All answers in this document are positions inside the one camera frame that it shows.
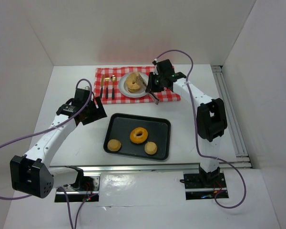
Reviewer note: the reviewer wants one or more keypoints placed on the white plate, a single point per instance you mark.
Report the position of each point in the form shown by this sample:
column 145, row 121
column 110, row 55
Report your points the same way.
column 122, row 86

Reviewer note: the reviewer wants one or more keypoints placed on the gold spoon black handle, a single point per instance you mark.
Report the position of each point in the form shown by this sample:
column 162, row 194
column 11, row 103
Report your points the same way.
column 113, row 80

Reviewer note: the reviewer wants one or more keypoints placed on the small round bun right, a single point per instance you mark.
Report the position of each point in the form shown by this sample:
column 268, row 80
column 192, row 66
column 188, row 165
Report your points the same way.
column 150, row 148

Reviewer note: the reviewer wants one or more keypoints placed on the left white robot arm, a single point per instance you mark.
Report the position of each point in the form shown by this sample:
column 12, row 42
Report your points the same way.
column 31, row 173

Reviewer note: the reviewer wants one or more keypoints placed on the gold fork black handle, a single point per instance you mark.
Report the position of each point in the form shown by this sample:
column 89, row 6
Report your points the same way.
column 107, row 79

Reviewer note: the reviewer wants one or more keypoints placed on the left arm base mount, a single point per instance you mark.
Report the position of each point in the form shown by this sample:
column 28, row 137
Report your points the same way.
column 88, row 190

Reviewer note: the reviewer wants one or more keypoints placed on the small round bun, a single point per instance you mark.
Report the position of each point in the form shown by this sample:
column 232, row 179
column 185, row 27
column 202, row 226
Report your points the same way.
column 150, row 148
column 114, row 145

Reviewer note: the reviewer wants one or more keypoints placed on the gold knife black handle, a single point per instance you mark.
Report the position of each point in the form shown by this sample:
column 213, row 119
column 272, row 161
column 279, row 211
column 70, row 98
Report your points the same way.
column 101, row 85

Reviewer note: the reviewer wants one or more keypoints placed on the orange glazed donut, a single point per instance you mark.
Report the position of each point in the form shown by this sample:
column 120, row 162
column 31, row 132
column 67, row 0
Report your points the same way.
column 138, row 135

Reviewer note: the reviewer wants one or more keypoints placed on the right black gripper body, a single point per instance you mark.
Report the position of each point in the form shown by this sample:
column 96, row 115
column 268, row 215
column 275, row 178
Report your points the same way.
column 150, row 83

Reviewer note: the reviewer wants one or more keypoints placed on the large pale bagel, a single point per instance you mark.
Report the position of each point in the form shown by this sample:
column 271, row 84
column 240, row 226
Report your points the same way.
column 131, row 81

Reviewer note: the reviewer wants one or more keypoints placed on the speckled bread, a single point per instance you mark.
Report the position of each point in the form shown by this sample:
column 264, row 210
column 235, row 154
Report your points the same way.
column 135, row 91

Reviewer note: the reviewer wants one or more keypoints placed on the aluminium rail front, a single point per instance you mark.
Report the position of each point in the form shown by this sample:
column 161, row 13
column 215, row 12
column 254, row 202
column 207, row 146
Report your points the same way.
column 139, row 168

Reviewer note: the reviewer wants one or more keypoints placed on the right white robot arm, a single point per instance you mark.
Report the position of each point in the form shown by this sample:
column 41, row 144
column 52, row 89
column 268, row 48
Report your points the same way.
column 209, row 115

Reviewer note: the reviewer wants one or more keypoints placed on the red checkered cloth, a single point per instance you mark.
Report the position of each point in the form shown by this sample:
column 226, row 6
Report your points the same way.
column 119, row 72

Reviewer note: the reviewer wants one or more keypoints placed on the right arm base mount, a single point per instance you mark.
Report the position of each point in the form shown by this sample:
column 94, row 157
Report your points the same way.
column 196, row 189

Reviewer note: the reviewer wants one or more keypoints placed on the aluminium rails right side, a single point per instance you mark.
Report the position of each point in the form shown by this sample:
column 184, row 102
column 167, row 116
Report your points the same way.
column 242, row 157

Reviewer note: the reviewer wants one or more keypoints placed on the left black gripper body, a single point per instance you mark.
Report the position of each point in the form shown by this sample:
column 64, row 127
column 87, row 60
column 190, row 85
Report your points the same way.
column 95, row 110

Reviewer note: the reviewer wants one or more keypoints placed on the black baking tray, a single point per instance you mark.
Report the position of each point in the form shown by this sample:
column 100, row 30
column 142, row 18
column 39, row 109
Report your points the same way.
column 120, row 127

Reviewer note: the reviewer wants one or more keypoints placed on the small round bun left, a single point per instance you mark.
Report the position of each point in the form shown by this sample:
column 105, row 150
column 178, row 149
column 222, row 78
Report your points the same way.
column 114, row 145

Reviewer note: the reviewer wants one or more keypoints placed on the metal tongs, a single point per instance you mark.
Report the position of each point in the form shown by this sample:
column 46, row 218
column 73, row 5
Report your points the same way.
column 142, row 83

